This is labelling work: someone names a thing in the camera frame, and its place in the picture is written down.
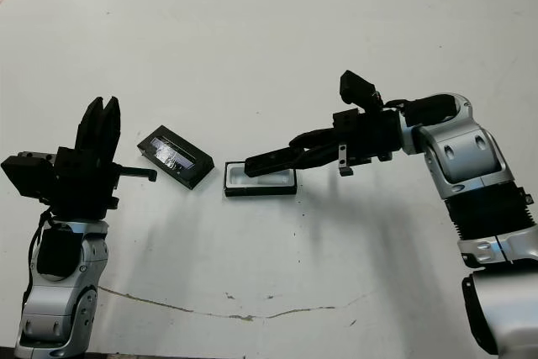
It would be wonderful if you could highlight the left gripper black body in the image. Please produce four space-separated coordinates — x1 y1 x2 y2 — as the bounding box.
45 145 157 221

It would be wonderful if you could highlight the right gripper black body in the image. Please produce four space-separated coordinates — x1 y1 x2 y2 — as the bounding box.
332 108 403 177

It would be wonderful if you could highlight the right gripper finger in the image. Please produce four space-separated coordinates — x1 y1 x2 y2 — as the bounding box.
295 144 342 169
289 126 338 150

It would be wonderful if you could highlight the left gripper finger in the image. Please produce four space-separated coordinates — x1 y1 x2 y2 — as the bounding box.
76 97 107 152
100 97 123 159

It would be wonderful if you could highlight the slim black camera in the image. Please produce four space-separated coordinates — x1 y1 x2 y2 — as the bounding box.
245 146 302 178

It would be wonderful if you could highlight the black box lid with window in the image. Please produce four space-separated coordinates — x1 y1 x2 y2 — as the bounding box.
136 124 215 191

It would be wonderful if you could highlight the black box white liner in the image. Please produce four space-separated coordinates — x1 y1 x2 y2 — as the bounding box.
224 160 299 199

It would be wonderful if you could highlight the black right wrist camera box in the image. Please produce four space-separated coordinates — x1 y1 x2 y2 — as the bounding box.
339 69 379 114

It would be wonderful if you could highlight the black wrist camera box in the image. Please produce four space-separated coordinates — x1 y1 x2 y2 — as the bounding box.
0 150 58 203
339 69 379 114

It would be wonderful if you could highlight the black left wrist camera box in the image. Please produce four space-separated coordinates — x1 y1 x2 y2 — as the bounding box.
0 150 58 203

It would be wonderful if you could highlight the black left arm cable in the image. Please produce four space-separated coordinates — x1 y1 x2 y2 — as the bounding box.
23 209 55 305

